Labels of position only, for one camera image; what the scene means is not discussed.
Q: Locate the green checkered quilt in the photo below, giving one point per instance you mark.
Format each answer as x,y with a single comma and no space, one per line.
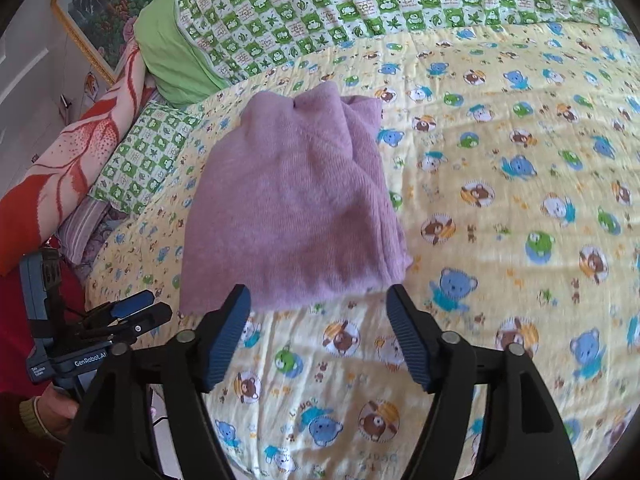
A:
195,47

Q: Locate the person's left hand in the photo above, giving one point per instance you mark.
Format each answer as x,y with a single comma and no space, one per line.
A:
56,412

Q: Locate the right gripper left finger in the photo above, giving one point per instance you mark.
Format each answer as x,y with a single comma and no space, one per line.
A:
112,436

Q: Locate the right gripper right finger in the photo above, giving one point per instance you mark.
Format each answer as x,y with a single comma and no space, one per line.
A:
522,434

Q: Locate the striped purple cloth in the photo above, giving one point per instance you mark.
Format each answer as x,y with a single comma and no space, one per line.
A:
85,231

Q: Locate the purple knit sweater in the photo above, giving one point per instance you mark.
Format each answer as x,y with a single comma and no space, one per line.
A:
293,204

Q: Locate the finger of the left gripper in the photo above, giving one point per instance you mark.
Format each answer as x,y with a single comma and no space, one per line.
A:
132,304
144,321

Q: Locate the green checkered pillow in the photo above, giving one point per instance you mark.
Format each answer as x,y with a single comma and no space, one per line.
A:
142,161

